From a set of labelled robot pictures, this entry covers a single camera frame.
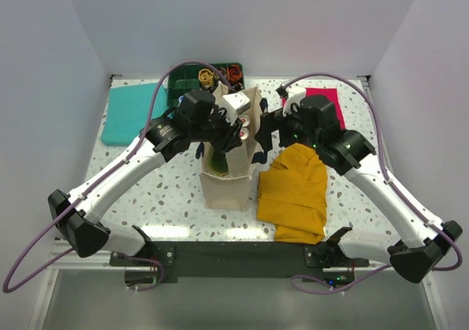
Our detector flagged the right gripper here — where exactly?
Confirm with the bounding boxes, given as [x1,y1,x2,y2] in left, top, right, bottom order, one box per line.
[254,103,321,152]

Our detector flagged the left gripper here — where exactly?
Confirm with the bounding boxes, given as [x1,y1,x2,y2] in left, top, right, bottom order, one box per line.
[191,103,243,153]

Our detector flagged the beige canvas tote bag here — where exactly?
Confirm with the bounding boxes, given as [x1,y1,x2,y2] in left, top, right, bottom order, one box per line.
[199,87,262,210]

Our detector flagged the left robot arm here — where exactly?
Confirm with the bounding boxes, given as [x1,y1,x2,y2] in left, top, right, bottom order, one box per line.
[48,90,251,265]

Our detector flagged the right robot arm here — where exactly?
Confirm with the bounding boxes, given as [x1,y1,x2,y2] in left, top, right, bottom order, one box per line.
[255,95,462,283]

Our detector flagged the red tab can near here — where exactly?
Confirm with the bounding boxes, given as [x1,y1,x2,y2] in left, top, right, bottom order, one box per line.
[240,128,250,141]

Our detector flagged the red tab can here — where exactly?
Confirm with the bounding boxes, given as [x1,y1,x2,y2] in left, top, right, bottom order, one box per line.
[240,115,250,127]
[240,128,250,141]

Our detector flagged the red tab can far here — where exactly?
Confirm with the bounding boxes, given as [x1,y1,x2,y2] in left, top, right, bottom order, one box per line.
[240,115,250,127]

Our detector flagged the green glass bottle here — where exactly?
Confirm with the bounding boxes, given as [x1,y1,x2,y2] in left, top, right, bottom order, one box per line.
[210,149,229,177]

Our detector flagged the orange black rolled tie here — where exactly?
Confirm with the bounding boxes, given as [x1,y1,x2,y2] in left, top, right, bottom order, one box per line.
[227,64,243,84]

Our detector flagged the mustard yellow cloth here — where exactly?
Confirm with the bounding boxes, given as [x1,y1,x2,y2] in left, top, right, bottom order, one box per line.
[256,144,328,245]

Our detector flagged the brown patterned rolled tie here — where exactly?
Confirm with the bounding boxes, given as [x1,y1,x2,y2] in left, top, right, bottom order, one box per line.
[217,67,228,78]

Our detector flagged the yellow rolled tie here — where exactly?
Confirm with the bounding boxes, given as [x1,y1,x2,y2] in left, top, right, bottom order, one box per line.
[198,68,214,88]

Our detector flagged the red folded cloth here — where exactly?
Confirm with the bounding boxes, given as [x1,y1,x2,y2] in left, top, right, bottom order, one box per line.
[305,87,345,129]

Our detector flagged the teal folded cloth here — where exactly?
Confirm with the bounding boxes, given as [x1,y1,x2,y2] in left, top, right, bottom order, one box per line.
[101,83,157,146]

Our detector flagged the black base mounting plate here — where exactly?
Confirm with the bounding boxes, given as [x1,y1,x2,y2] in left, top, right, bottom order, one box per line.
[110,241,369,285]

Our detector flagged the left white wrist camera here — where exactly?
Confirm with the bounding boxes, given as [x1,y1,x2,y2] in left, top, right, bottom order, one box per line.
[220,92,251,125]

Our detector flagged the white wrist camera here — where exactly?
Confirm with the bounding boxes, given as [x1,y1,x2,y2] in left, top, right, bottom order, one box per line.
[276,86,306,117]
[220,92,251,125]

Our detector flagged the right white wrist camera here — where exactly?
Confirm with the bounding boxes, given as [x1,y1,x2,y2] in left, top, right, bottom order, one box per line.
[276,86,306,117]

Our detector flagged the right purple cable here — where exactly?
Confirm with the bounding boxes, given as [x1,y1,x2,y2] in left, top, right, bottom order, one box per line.
[276,73,462,294]

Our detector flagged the purple cable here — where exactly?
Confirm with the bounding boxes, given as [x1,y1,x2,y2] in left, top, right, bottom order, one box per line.
[1,60,234,293]
[276,73,462,294]

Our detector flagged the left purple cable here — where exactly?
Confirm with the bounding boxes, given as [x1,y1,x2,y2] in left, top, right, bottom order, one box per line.
[1,60,234,293]

